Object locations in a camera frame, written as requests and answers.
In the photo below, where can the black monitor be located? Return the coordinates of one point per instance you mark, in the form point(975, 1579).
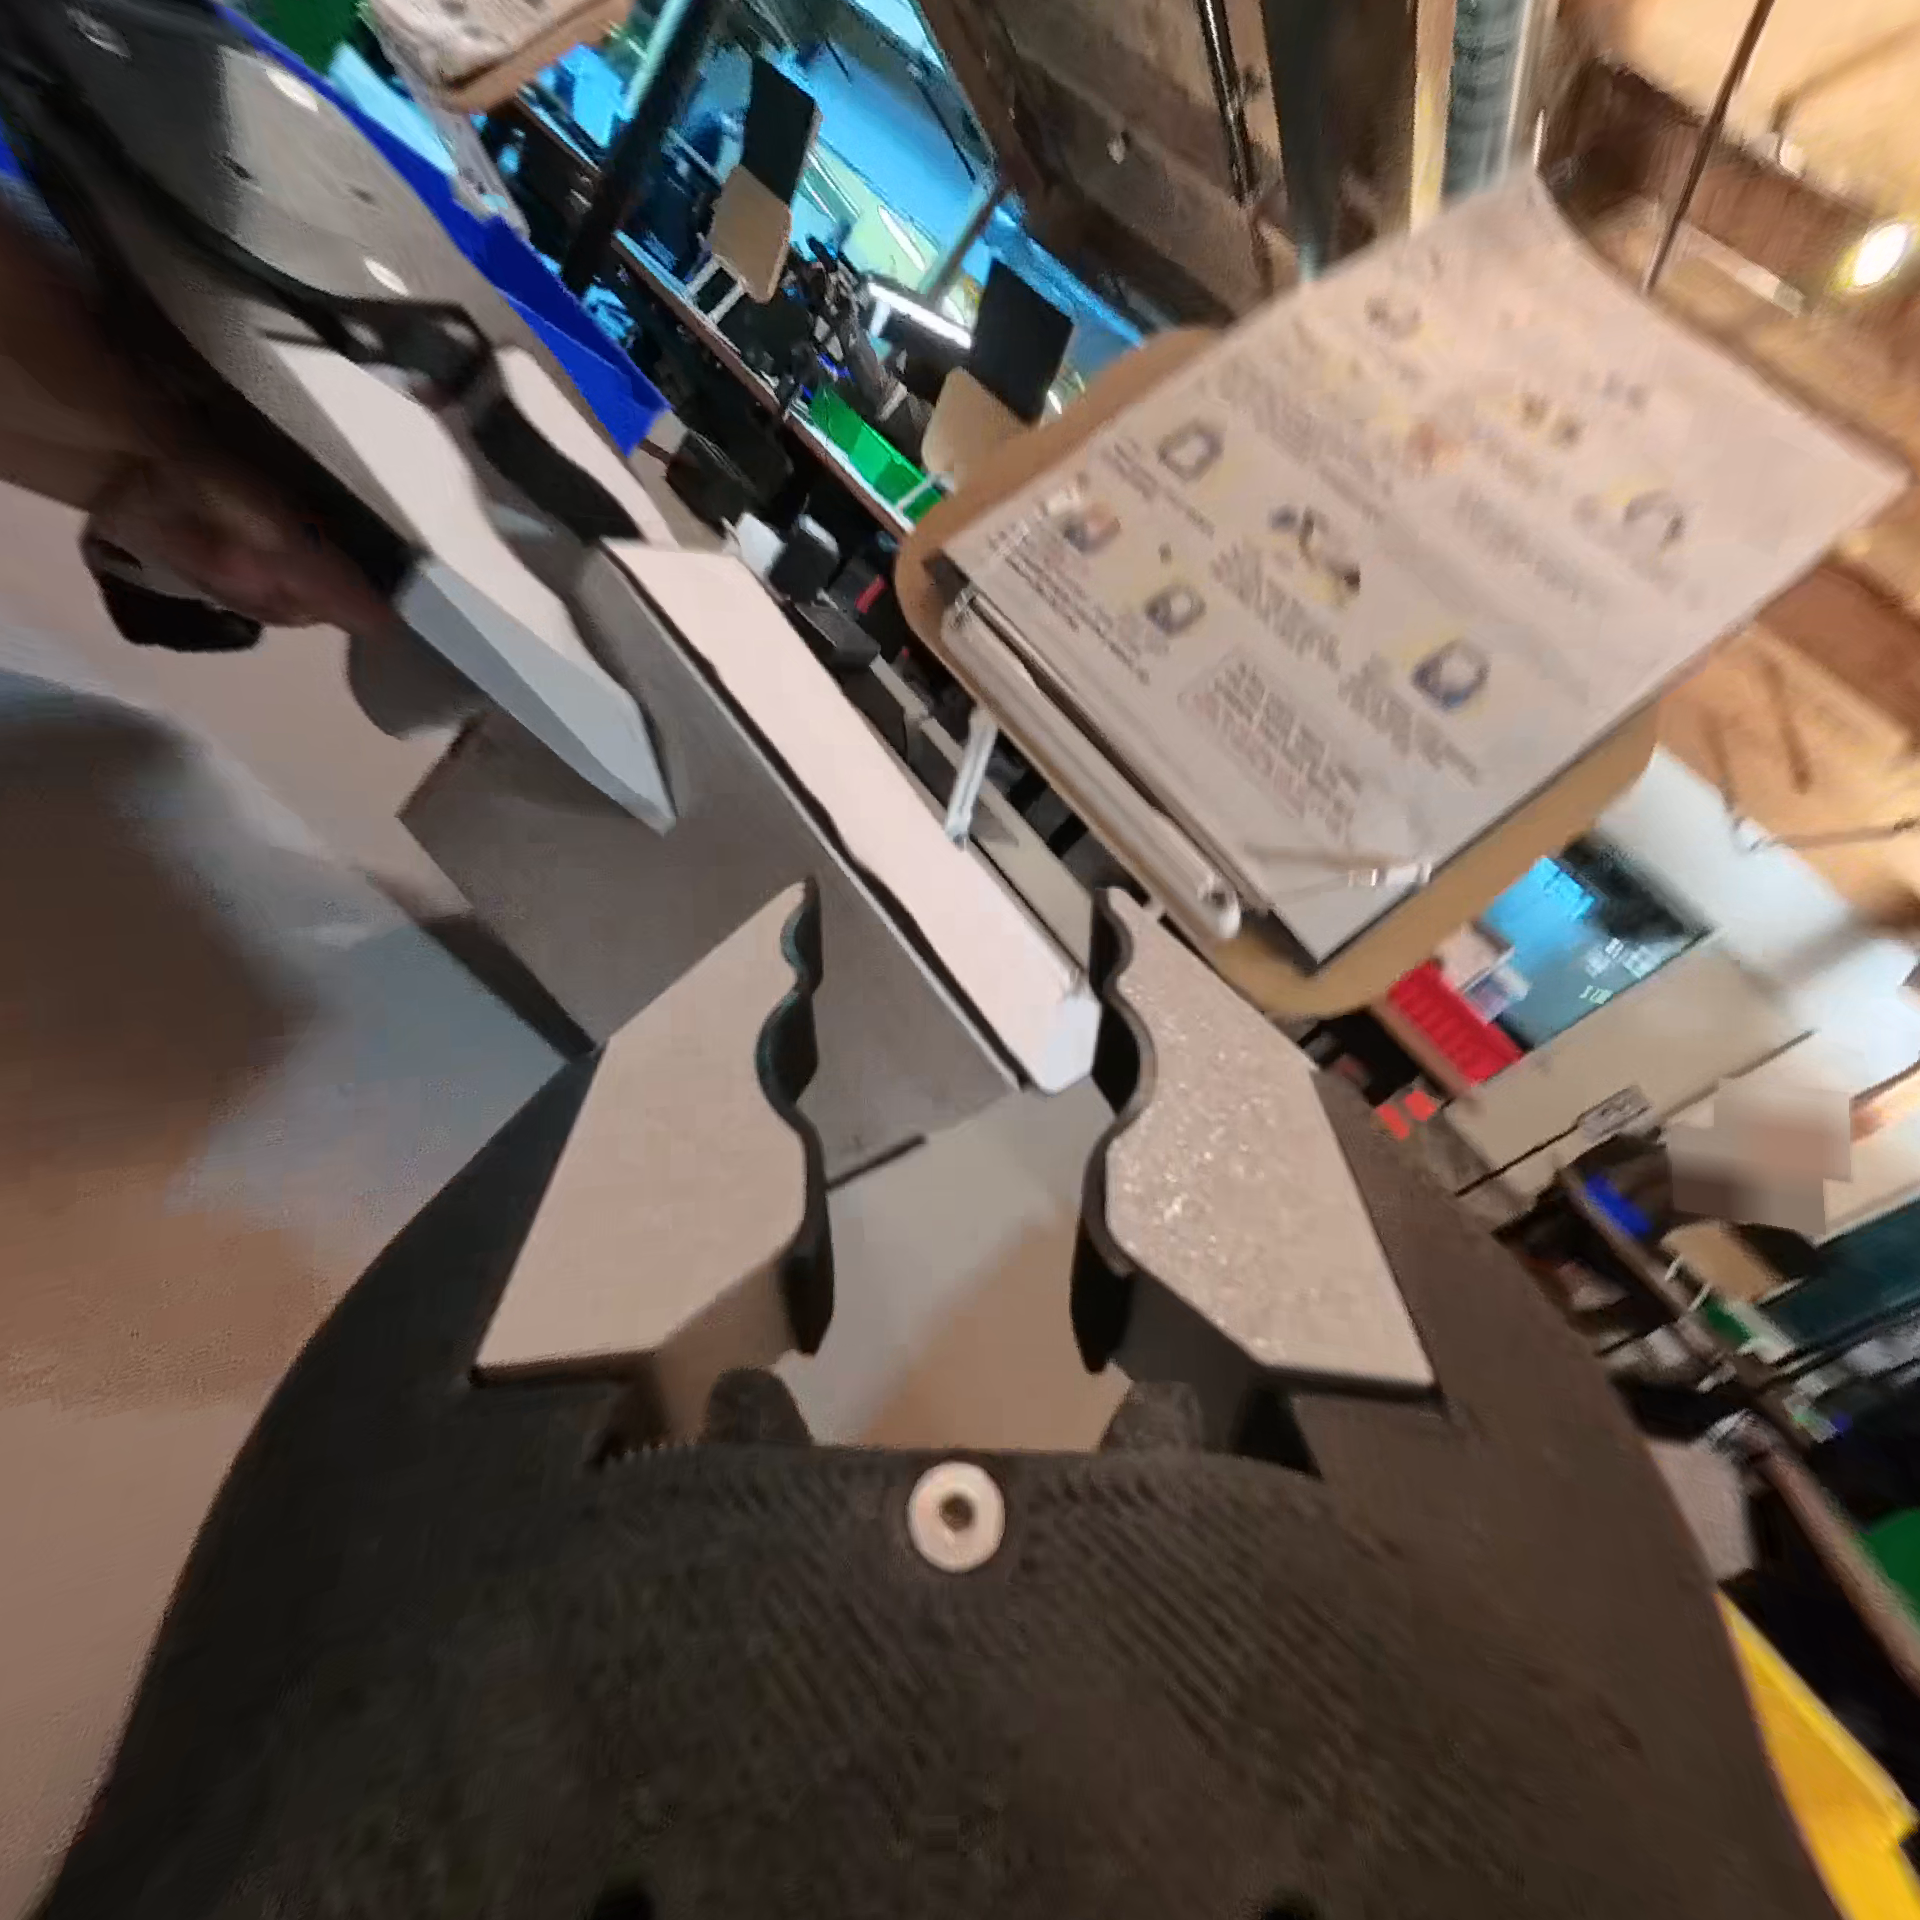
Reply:
point(1021, 339)
point(781, 128)

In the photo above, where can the black battery charger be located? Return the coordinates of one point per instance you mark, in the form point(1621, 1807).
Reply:
point(805, 556)

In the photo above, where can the flat black box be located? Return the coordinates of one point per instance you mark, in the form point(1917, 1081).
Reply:
point(837, 630)

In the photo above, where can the blue plastic bin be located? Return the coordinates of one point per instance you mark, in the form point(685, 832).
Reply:
point(586, 353)

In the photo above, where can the small wooden board stand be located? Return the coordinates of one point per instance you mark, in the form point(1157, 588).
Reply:
point(750, 234)
point(962, 427)

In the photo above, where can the lit computer screen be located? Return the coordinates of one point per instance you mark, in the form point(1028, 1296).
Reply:
point(1576, 944)

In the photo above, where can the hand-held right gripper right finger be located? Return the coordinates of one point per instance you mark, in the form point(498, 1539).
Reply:
point(1260, 1214)

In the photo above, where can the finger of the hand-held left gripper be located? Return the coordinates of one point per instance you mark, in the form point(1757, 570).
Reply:
point(579, 434)
point(451, 539)

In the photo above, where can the grey desk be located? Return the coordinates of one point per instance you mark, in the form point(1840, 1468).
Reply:
point(181, 1348)

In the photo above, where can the person's left hand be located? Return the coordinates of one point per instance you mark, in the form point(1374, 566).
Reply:
point(150, 450)

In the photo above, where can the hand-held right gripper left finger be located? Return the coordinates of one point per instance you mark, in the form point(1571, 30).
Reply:
point(645, 1201)

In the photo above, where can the red plastic bin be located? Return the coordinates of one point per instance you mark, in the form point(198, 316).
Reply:
point(1447, 1020)

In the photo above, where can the green plastic bin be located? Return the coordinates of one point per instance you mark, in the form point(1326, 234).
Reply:
point(869, 442)

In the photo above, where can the printed instruction sheet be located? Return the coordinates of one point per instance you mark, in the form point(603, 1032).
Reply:
point(1424, 570)

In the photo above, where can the white cardboard mailer box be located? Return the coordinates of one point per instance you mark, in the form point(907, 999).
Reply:
point(722, 840)

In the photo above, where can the yellow plastic bin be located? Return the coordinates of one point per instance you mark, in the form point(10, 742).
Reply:
point(1830, 1800)

